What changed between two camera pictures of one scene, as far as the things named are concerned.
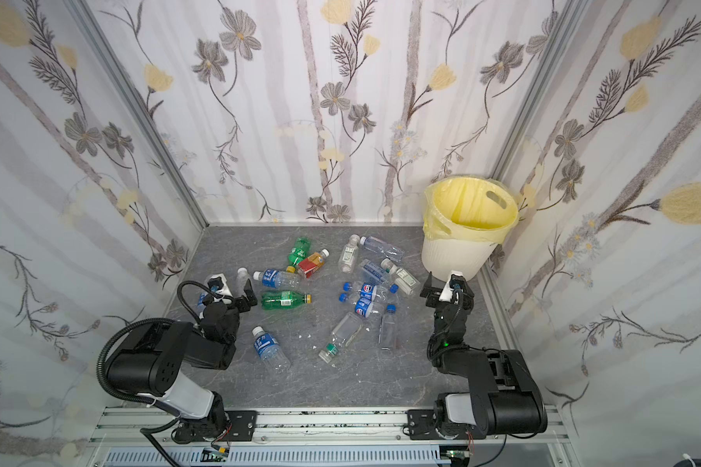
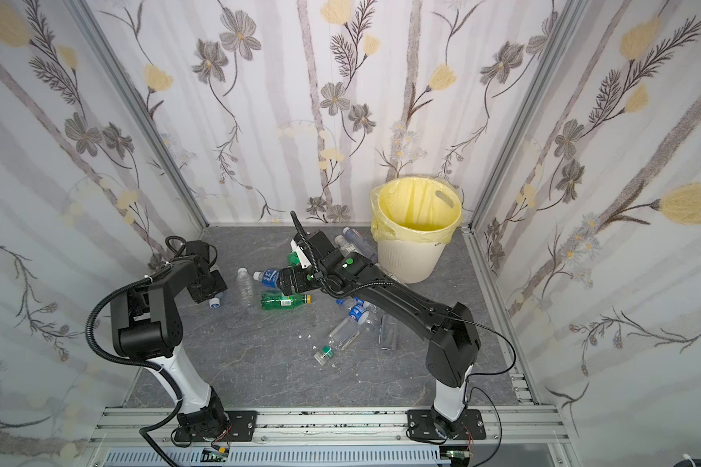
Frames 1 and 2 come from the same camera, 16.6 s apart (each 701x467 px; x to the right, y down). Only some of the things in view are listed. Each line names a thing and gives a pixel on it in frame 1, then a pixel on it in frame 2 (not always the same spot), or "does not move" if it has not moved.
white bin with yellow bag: [464, 219] -> [412, 218]
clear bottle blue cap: [387, 332] does not move
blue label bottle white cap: [281, 279] does not move
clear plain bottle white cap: [241, 277] does not move
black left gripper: [234, 302] -> [208, 284]
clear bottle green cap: [342, 335] does not move
